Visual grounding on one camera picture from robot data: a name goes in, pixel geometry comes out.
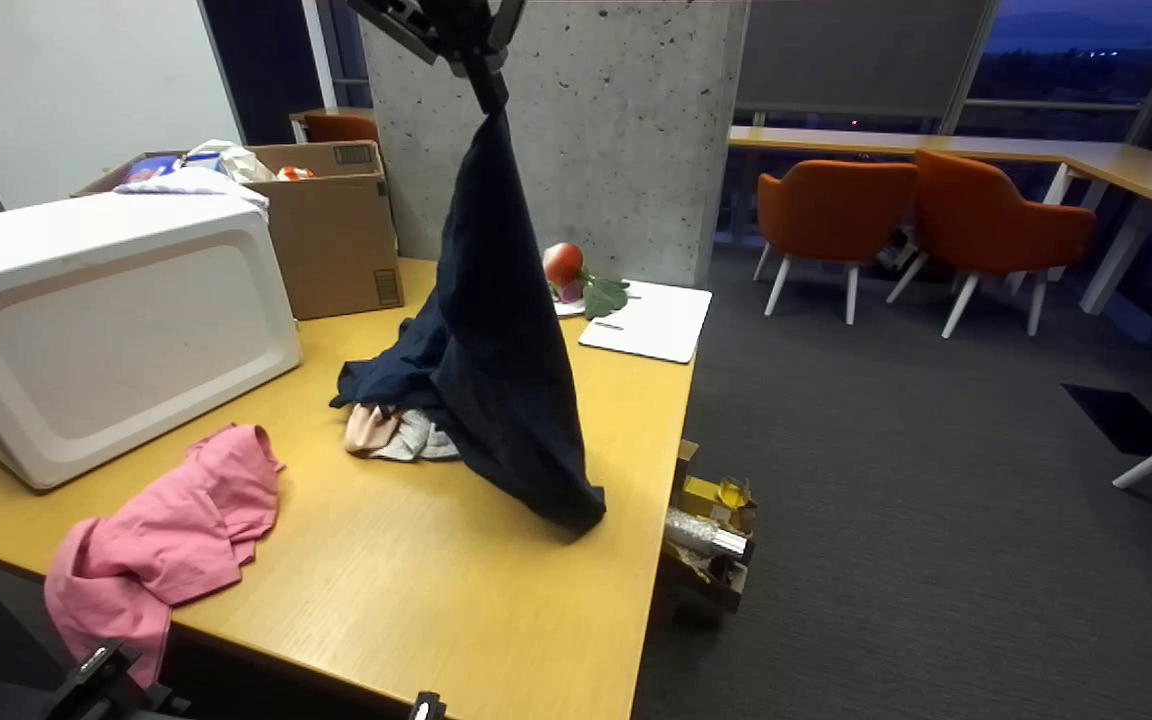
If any yellow clamp under table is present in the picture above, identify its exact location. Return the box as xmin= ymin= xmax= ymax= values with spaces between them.
xmin=664 ymin=476 xmax=758 ymax=613

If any orange chair left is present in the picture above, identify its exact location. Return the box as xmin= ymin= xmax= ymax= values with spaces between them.
xmin=293 ymin=109 xmax=379 ymax=143

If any navy blue shirt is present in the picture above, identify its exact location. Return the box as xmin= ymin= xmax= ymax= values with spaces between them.
xmin=333 ymin=112 xmax=607 ymax=535

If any red apple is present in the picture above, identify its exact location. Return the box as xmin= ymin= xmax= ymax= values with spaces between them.
xmin=544 ymin=242 xmax=585 ymax=289

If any orange chair right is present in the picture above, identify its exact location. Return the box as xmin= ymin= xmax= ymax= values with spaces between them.
xmin=889 ymin=150 xmax=1096 ymax=335

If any orange chair middle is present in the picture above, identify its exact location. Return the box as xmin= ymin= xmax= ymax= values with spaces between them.
xmin=758 ymin=162 xmax=916 ymax=323

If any orange chair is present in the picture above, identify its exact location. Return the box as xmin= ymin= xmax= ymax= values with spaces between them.
xmin=889 ymin=150 xmax=1096 ymax=335
xmin=293 ymin=109 xmax=379 ymax=143
xmin=758 ymin=162 xmax=916 ymax=323

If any pink shirt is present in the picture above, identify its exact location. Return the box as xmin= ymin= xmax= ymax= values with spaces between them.
xmin=46 ymin=423 xmax=285 ymax=689

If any grey white cloth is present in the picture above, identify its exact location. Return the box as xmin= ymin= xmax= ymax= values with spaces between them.
xmin=376 ymin=409 xmax=461 ymax=463

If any long wooden counter desk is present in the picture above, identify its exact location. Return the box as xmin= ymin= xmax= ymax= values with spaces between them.
xmin=724 ymin=122 xmax=1152 ymax=319

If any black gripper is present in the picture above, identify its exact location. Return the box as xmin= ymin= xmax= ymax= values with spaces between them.
xmin=349 ymin=0 xmax=530 ymax=118

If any white paper sheet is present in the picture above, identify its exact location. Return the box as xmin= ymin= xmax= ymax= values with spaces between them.
xmin=580 ymin=282 xmax=714 ymax=365

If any cardboard box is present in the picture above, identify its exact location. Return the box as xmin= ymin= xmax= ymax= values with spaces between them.
xmin=94 ymin=141 xmax=406 ymax=319

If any white plastic bin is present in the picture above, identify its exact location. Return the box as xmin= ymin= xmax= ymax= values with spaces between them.
xmin=0 ymin=193 xmax=301 ymax=494

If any green leaf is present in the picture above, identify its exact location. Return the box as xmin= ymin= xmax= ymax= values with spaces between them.
xmin=585 ymin=276 xmax=630 ymax=319

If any peach cloth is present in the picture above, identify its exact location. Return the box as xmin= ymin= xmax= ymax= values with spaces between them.
xmin=340 ymin=405 xmax=401 ymax=451

